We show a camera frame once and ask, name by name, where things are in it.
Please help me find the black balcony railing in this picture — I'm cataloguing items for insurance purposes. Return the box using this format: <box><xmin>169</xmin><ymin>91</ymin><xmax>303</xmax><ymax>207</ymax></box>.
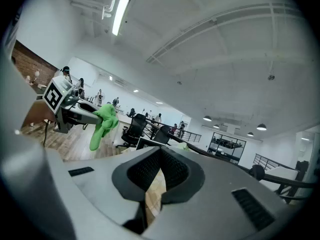
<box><xmin>169</xmin><ymin>130</ymin><xmax>202</xmax><ymax>144</ymax></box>
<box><xmin>252</xmin><ymin>153</ymin><xmax>300</xmax><ymax>172</ymax></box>

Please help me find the long ceiling light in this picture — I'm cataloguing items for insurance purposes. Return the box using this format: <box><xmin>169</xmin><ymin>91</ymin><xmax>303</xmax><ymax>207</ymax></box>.
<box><xmin>111</xmin><ymin>0</ymin><xmax>131</xmax><ymax>37</ymax></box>

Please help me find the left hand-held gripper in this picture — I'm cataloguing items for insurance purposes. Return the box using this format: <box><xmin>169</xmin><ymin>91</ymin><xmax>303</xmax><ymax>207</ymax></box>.
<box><xmin>42</xmin><ymin>75</ymin><xmax>103</xmax><ymax>134</ymax></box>

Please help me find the black framed glass wall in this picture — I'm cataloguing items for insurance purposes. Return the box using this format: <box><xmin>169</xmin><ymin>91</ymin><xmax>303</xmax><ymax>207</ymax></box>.
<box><xmin>207</xmin><ymin>131</ymin><xmax>247</xmax><ymax>164</ymax></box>

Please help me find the green cloth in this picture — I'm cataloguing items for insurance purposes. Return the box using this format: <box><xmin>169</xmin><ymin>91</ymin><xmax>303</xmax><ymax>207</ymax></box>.
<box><xmin>89</xmin><ymin>103</ymin><xmax>120</xmax><ymax>152</ymax></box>

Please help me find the black curved railing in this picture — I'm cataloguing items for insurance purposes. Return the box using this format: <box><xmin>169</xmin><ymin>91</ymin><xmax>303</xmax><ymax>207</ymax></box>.
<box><xmin>146</xmin><ymin>118</ymin><xmax>316</xmax><ymax>205</ymax></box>

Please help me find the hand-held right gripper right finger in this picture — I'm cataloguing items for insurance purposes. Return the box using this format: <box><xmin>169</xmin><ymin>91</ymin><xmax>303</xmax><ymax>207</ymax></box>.
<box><xmin>141</xmin><ymin>145</ymin><xmax>305</xmax><ymax>240</ymax></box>

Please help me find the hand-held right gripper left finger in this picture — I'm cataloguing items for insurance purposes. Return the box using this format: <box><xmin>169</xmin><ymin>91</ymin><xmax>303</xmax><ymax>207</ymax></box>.
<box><xmin>62</xmin><ymin>145</ymin><xmax>166</xmax><ymax>240</ymax></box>

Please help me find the black mesh office chair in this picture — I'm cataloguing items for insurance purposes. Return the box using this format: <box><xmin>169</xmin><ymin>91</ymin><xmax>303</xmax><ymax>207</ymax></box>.
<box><xmin>152</xmin><ymin>125</ymin><xmax>172</xmax><ymax>145</ymax></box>
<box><xmin>116</xmin><ymin>113</ymin><xmax>148</xmax><ymax>149</ymax></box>

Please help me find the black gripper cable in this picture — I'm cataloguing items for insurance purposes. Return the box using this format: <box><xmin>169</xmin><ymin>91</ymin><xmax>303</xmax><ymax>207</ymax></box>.
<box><xmin>42</xmin><ymin>120</ymin><xmax>50</xmax><ymax>147</ymax></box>

